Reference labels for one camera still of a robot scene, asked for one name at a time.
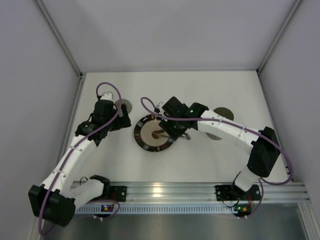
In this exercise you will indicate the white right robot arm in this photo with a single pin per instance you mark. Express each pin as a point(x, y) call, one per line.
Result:
point(261, 146)

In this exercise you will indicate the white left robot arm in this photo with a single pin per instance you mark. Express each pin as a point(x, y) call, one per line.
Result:
point(55, 200)

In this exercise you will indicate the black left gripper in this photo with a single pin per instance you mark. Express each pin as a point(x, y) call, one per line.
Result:
point(122, 117)

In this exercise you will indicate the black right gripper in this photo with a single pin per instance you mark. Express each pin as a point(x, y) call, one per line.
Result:
point(171, 128)

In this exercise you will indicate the grey container lid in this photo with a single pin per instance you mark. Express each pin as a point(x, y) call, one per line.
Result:
point(126, 103)

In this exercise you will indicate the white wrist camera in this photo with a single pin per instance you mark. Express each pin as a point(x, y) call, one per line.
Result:
point(108, 96)
point(159, 108)

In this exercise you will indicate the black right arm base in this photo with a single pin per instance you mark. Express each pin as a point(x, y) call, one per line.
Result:
point(226, 192)

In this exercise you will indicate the grey cylindrical lunch container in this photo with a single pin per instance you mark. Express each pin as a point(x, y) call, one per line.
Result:
point(224, 112)

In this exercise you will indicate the brown cooked shrimp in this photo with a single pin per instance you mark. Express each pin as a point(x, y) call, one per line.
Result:
point(157, 134)

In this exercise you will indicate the aluminium frame post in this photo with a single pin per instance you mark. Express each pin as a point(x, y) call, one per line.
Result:
point(279, 34)
point(40, 5)

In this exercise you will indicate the left aluminium frame post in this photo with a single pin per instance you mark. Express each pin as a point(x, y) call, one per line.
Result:
point(40, 5)

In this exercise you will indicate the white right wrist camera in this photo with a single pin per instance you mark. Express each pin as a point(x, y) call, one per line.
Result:
point(159, 108)

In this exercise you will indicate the aluminium mounting rail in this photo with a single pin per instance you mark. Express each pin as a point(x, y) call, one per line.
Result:
point(205, 193)

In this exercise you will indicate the metal serving tongs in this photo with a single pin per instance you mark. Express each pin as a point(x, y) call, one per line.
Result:
point(183, 136)

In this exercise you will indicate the slotted grey cable duct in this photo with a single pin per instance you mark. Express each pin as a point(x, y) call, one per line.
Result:
point(136, 209)

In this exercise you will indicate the right aluminium frame post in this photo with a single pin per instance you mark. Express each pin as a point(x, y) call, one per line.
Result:
point(279, 34)

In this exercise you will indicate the black patterned round plate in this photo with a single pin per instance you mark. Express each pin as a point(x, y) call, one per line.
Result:
point(143, 134)

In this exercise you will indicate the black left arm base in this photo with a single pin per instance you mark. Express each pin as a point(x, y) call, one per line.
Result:
point(118, 193)

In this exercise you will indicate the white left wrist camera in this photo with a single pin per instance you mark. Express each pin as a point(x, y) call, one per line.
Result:
point(108, 96)

